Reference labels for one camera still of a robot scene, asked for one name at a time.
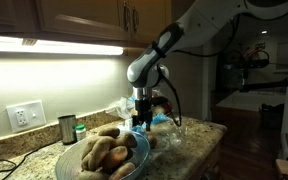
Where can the black camera stand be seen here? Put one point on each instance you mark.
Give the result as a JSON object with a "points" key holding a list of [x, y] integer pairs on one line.
{"points": [[267, 86]]}

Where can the blue clear plastic potato bag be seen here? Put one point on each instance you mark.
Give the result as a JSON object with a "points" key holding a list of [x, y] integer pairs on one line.
{"points": [[160, 118]]}

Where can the white pill bottle green cap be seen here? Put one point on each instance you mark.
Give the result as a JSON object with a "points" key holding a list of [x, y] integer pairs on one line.
{"points": [[80, 134]]}

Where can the white outlet switch plate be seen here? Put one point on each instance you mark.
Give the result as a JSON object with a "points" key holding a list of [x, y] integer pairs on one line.
{"points": [[25, 116]]}

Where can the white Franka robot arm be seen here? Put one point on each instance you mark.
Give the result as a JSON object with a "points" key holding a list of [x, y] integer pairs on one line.
{"points": [[204, 23]]}

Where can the small ceiling light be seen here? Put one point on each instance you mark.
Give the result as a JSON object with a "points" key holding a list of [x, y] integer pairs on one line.
{"points": [[264, 32]]}

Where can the metal cup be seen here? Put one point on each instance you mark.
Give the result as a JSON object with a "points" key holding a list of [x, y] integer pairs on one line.
{"points": [[67, 130]]}

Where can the brown potato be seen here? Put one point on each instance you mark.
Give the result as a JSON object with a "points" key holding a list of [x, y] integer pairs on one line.
{"points": [[115, 156], [152, 141], [89, 175], [97, 151], [122, 170], [109, 132], [127, 140]]}

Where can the clear glass bowl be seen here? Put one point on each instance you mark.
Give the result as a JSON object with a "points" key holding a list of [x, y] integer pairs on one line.
{"points": [[67, 163]]}

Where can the clear bread bag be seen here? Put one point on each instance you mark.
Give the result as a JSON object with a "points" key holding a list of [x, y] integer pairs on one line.
{"points": [[158, 110]]}

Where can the dark floor bin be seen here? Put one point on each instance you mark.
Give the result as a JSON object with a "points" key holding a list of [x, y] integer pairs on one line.
{"points": [[272, 116]]}

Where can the under-cabinet light strip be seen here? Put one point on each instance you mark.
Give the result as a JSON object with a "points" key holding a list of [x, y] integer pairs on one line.
{"points": [[67, 47]]}

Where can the red round produce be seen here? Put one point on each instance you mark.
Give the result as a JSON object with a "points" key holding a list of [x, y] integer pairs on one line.
{"points": [[168, 107]]}

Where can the red bicycle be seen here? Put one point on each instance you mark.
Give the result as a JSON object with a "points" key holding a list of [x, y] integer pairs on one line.
{"points": [[254, 51]]}

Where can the wooden wall cabinet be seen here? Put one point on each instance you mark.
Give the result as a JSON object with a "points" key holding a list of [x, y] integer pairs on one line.
{"points": [[84, 16]]}

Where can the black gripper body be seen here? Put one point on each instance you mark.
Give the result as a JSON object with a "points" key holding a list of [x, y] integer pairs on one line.
{"points": [[143, 107]]}

